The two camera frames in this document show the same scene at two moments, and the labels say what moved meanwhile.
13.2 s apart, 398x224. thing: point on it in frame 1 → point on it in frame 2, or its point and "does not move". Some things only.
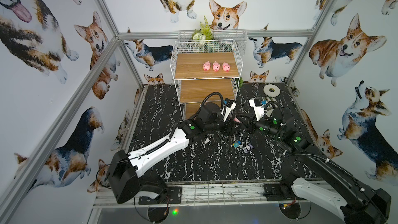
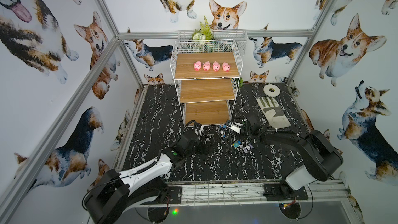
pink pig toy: [206, 66] does not move
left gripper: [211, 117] → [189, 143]
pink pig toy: [216, 66] does not move
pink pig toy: [226, 67] does not move
